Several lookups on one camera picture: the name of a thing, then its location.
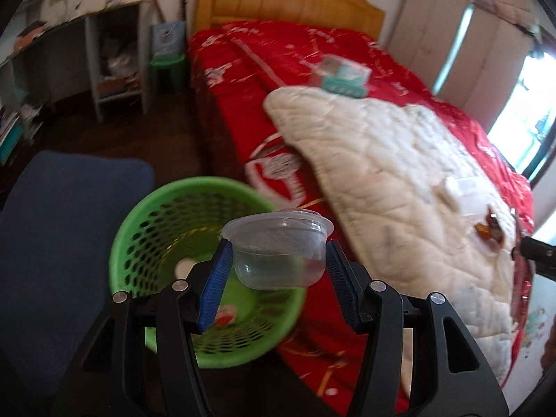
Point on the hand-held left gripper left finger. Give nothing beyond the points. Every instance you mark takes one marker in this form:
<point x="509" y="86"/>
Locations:
<point x="215" y="284"/>

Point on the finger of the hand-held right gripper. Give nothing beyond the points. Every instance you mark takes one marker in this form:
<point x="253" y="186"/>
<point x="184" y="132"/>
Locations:
<point x="536" y="249"/>

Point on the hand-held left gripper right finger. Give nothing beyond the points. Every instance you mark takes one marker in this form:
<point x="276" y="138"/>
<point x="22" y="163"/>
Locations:
<point x="341" y="282"/>

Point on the orange snack wrapper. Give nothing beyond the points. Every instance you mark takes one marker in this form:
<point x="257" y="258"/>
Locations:
<point x="491" y="230"/>

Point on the clear plastic cup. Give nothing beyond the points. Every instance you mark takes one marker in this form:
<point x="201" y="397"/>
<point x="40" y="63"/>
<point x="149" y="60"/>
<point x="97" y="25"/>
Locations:
<point x="278" y="243"/>

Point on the green plastic basket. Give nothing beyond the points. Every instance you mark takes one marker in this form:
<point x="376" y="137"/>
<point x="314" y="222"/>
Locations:
<point x="147" y="226"/>

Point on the red snack wrapper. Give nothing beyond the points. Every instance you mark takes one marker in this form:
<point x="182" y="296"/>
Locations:
<point x="226" y="316"/>

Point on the white round disc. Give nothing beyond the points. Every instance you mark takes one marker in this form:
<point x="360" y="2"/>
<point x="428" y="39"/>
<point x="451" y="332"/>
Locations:
<point x="182" y="268"/>

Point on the white quilted blanket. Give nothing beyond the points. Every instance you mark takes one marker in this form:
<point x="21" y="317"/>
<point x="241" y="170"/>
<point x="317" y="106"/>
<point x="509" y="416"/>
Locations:
<point x="382" y="160"/>

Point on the bright window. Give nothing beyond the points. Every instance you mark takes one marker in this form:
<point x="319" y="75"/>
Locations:
<point x="530" y="113"/>

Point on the blue chair cushion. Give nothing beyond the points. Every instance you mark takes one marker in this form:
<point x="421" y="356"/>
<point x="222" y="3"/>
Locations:
<point x="65" y="226"/>

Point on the teal tissue box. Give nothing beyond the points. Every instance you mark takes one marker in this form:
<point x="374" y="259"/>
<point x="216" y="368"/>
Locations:
<point x="339" y="88"/>

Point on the red printed bed blanket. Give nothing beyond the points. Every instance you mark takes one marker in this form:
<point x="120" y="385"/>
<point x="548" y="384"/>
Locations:
<point x="243" y="78"/>

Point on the white tissue box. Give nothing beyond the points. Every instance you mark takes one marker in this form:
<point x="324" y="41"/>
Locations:
<point x="345" y="66"/>

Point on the green plastic stool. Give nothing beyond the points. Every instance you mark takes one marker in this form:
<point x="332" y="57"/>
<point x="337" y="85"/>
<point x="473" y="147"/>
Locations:
<point x="167" y="63"/>

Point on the beige wardrobe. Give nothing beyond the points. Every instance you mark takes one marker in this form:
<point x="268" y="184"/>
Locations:
<point x="425" y="39"/>

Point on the blue paper bag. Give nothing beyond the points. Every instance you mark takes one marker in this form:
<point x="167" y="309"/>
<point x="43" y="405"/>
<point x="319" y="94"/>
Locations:
<point x="167" y="39"/>

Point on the stack of books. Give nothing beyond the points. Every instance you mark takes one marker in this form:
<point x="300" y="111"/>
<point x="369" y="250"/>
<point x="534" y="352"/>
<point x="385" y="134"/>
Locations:
<point x="15" y="128"/>

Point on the white desk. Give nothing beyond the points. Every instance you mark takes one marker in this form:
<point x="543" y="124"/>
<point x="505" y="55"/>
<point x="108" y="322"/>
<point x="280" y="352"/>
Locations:
<point x="91" y="34"/>

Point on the pink stick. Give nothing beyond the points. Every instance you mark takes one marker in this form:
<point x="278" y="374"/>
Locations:
<point x="157" y="4"/>

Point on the dark stick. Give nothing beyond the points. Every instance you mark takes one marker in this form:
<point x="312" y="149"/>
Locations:
<point x="185" y="0"/>

